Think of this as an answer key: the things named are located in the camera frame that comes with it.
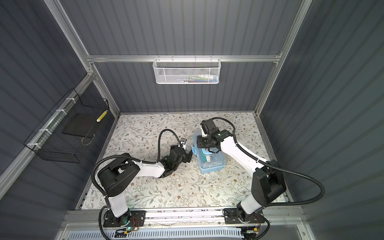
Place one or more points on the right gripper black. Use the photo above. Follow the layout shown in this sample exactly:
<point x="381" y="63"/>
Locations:
<point x="199" y="142"/>

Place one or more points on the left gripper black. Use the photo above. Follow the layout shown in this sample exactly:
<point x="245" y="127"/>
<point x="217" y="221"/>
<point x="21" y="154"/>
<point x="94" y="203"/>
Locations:
<point x="188" y="156"/>

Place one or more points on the blue plastic tool box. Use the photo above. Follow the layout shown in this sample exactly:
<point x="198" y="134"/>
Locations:
<point x="208" y="162"/>

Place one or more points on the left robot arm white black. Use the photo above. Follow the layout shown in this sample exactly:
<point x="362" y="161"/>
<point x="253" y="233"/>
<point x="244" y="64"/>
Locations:
<point x="113" y="174"/>

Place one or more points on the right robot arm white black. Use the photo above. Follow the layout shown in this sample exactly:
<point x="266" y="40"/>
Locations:
<point x="267" y="183"/>

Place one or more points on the markers in white basket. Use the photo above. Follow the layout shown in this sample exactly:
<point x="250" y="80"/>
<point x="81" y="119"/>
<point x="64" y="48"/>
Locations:
<point x="205" y="78"/>

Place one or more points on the yellow green marker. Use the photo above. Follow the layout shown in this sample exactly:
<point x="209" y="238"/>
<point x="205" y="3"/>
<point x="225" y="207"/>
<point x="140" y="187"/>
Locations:
<point x="101" y="116"/>

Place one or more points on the black pad in basket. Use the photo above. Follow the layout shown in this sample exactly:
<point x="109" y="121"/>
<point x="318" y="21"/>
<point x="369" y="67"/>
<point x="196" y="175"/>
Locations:
<point x="82" y="125"/>

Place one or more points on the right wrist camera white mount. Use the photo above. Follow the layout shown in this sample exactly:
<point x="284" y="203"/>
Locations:
<point x="209" y="128"/>

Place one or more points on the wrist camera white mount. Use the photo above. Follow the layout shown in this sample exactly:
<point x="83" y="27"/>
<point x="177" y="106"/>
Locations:
<point x="209" y="128"/>
<point x="183" y="143"/>

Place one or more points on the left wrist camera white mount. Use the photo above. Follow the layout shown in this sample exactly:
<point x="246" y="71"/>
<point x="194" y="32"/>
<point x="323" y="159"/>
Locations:
<point x="183" y="143"/>

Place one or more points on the white wire mesh basket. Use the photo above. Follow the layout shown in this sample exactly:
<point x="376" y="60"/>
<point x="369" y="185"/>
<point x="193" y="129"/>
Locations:
<point x="168" y="73"/>

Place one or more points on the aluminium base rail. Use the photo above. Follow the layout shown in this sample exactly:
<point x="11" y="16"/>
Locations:
<point x="217" y="223"/>

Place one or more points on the black wire basket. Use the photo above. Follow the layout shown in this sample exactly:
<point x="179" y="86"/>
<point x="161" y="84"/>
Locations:
<point x="47" y="140"/>

